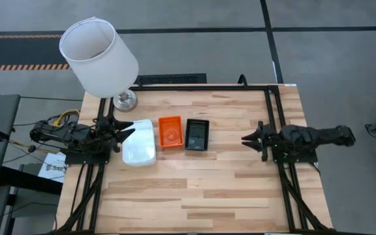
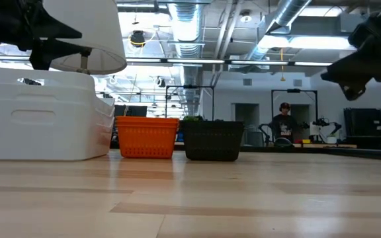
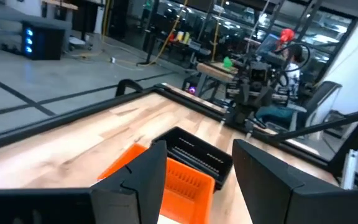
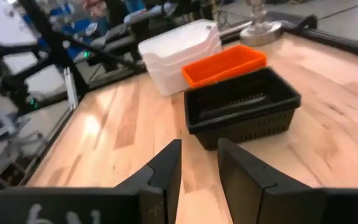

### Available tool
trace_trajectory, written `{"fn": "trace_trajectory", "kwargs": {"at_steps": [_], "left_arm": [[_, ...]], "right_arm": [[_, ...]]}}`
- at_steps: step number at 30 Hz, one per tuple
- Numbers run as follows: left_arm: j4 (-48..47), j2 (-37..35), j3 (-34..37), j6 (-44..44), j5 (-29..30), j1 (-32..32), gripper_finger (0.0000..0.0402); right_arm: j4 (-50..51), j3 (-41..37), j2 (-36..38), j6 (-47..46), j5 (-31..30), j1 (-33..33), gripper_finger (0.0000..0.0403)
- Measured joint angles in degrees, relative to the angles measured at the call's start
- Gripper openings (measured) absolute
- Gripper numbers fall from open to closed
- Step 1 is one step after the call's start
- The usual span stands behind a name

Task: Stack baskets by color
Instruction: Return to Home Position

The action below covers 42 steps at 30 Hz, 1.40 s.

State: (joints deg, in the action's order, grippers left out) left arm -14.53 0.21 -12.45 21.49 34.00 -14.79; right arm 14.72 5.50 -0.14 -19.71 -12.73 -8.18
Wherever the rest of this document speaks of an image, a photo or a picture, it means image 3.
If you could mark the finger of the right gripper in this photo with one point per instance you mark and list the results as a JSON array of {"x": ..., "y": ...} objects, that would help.
[
  {"x": 233, "y": 113},
  {"x": 255, "y": 126}
]

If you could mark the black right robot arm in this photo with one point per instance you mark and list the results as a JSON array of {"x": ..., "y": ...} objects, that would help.
[{"x": 277, "y": 85}]

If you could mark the person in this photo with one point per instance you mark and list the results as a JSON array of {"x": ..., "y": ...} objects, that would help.
[{"x": 294, "y": 76}]

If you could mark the wooden workbench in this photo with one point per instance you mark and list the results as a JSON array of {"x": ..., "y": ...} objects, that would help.
[{"x": 216, "y": 70}]

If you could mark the orange plastic basket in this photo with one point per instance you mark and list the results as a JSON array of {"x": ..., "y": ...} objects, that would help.
[{"x": 185, "y": 193}]

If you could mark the black plastic basket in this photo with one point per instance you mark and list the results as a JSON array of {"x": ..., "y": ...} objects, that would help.
[
  {"x": 224, "y": 177},
  {"x": 197, "y": 152}
]

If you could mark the white bracket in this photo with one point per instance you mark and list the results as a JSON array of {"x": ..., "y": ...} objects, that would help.
[{"x": 350, "y": 169}]

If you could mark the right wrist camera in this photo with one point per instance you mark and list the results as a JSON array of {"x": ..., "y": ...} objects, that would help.
[{"x": 258, "y": 71}]

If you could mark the green object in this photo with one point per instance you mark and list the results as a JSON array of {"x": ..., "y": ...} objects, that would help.
[{"x": 227, "y": 62}]

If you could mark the computer tower blue lights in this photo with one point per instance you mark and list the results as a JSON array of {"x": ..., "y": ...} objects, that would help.
[{"x": 42, "y": 40}]

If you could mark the red object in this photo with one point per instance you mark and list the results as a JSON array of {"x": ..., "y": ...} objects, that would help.
[{"x": 287, "y": 35}]

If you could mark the black office chair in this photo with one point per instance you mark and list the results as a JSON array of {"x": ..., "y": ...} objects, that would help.
[{"x": 322, "y": 93}]

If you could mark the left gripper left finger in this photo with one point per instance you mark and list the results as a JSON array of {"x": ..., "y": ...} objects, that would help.
[{"x": 141, "y": 186}]

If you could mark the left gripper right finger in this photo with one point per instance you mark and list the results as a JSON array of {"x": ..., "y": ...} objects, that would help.
[{"x": 266, "y": 186}]

